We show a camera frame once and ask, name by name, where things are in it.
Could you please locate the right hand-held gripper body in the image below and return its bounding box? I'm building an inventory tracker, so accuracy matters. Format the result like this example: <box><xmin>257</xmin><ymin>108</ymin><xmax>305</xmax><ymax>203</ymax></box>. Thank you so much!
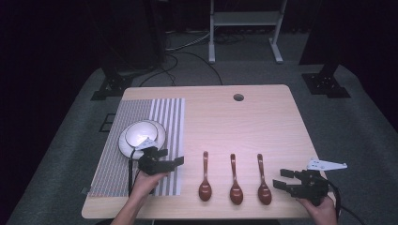
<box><xmin>288</xmin><ymin>157</ymin><xmax>348</xmax><ymax>207</ymax></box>

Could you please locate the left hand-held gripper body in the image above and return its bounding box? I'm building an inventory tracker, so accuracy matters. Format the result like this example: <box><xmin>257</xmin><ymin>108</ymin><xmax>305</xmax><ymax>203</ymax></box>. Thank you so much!
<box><xmin>135</xmin><ymin>137</ymin><xmax>173</xmax><ymax>176</ymax></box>

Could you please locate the person's left hand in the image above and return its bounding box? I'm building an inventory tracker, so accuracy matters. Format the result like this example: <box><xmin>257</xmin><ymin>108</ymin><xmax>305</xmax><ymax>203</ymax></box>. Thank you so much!
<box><xmin>130</xmin><ymin>170</ymin><xmax>169</xmax><ymax>204</ymax></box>

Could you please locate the person's right hand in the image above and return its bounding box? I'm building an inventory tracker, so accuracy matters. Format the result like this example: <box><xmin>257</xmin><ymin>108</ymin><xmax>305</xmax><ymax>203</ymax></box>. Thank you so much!
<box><xmin>296</xmin><ymin>196</ymin><xmax>340</xmax><ymax>225</ymax></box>

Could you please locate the brown wooden spoon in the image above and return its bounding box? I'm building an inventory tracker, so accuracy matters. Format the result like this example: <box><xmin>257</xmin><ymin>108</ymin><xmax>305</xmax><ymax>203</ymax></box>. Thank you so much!
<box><xmin>229</xmin><ymin>153</ymin><xmax>245</xmax><ymax>206</ymax></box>
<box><xmin>256</xmin><ymin>153</ymin><xmax>273</xmax><ymax>206</ymax></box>
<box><xmin>198</xmin><ymin>151</ymin><xmax>213</xmax><ymax>203</ymax></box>

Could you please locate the white bowl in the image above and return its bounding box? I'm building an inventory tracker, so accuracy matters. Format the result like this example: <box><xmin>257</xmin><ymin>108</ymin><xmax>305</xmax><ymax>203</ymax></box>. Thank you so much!
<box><xmin>124</xmin><ymin>120</ymin><xmax>160</xmax><ymax>148</ymax></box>
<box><xmin>117</xmin><ymin>119</ymin><xmax>167</xmax><ymax>161</ymax></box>

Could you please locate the striped placemat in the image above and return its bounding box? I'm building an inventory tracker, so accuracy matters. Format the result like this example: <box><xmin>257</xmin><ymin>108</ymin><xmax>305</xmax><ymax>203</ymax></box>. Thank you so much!
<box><xmin>87</xmin><ymin>97</ymin><xmax>186</xmax><ymax>198</ymax></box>

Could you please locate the black stand base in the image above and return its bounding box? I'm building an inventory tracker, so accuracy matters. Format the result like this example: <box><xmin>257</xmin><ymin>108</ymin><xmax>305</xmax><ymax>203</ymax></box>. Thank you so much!
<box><xmin>90</xmin><ymin>55</ymin><xmax>136</xmax><ymax>102</ymax></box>
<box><xmin>301</xmin><ymin>62</ymin><xmax>352</xmax><ymax>99</ymax></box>

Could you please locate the white metal stand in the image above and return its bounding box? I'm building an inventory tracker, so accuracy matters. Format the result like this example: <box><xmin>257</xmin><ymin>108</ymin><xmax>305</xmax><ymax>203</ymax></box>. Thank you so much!
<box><xmin>207</xmin><ymin>0</ymin><xmax>288</xmax><ymax>66</ymax></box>

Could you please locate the left hand-held gripper cable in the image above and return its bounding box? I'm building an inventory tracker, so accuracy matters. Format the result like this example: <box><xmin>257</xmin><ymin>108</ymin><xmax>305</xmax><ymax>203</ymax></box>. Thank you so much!
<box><xmin>127</xmin><ymin>148</ymin><xmax>143</xmax><ymax>198</ymax></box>

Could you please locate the hand-held gripper cable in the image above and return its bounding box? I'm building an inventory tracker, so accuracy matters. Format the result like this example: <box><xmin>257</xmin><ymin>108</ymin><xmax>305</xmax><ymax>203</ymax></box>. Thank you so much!
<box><xmin>325</xmin><ymin>179</ymin><xmax>368</xmax><ymax>225</ymax></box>
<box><xmin>127</xmin><ymin>148</ymin><xmax>143</xmax><ymax>198</ymax></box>

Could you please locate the right hand-held gripper cable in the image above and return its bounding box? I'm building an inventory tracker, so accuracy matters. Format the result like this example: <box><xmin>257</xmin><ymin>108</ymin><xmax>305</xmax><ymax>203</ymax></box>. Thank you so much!
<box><xmin>325</xmin><ymin>179</ymin><xmax>368</xmax><ymax>225</ymax></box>

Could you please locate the black floor cable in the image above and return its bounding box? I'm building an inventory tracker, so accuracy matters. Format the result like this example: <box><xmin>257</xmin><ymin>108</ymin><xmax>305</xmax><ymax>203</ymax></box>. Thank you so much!
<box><xmin>138</xmin><ymin>51</ymin><xmax>224</xmax><ymax>88</ymax></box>

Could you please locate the white floor cable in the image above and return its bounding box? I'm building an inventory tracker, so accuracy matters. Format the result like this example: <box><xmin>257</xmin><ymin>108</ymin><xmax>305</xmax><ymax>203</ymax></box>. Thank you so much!
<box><xmin>165</xmin><ymin>30</ymin><xmax>211</xmax><ymax>53</ymax></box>

